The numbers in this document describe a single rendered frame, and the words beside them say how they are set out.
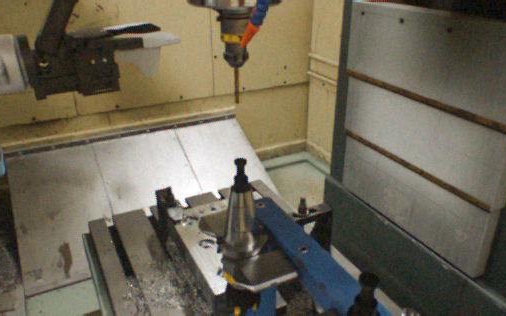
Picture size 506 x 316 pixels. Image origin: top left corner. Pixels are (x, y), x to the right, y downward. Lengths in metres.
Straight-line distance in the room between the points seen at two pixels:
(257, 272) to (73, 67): 0.39
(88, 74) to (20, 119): 1.12
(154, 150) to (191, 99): 0.27
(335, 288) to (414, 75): 0.65
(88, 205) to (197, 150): 0.47
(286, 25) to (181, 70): 0.49
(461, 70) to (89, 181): 1.26
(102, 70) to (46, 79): 0.07
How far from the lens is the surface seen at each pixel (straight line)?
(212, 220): 0.60
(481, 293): 1.12
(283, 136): 2.15
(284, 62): 2.03
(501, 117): 0.93
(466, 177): 1.01
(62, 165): 1.78
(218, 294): 0.84
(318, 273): 0.51
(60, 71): 0.70
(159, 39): 0.67
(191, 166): 1.76
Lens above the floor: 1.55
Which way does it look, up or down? 26 degrees down
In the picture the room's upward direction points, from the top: straight up
